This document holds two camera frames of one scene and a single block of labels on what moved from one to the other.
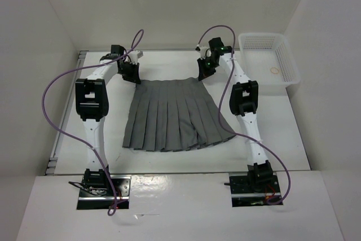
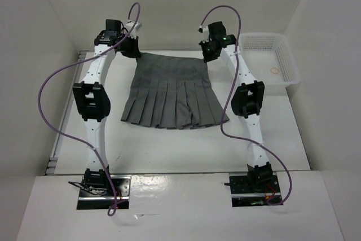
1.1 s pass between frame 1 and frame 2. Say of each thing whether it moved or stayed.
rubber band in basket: stayed
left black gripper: moved
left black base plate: stayed
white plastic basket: stayed
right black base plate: stayed
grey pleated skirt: moved
